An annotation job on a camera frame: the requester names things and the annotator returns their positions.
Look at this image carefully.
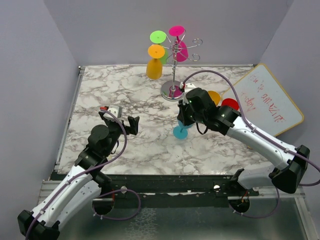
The blue wine glass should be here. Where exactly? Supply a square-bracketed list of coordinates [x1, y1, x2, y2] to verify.
[172, 120, 194, 140]

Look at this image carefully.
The yellow wine glass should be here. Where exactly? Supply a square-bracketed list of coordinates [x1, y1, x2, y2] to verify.
[208, 90, 221, 106]

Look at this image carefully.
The red wine glass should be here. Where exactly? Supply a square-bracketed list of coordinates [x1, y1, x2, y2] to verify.
[221, 98, 239, 111]

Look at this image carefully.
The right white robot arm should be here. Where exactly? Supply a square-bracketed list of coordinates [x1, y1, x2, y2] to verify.
[177, 87, 310, 196]

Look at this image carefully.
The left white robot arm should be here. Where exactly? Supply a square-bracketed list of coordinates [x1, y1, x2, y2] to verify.
[17, 107, 140, 240]

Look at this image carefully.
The chrome wine glass rack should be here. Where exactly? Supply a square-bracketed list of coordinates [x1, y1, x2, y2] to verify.
[160, 38, 203, 102]

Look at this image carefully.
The orange wine glass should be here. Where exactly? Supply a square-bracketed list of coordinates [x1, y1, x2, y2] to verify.
[146, 44, 166, 80]

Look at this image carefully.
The pink wine glass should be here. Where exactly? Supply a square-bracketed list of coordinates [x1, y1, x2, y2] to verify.
[168, 25, 189, 63]

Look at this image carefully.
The green wine glass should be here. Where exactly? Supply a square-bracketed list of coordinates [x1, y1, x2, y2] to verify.
[149, 30, 168, 65]

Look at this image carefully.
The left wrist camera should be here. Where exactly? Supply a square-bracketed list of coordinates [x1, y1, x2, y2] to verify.
[99, 105, 123, 118]

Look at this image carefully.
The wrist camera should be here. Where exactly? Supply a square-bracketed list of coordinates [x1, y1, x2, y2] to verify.
[179, 82, 196, 105]
[99, 105, 123, 118]

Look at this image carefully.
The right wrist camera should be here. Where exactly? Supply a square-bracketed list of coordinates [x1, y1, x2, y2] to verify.
[179, 82, 196, 105]

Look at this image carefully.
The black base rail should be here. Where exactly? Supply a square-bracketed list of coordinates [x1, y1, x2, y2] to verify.
[92, 174, 259, 210]

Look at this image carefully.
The whiteboard with yellow frame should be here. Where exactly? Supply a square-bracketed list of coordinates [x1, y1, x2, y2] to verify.
[233, 63, 304, 136]

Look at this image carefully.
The aluminium frame rail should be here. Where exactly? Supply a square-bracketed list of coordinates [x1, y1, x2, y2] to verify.
[39, 65, 86, 191]

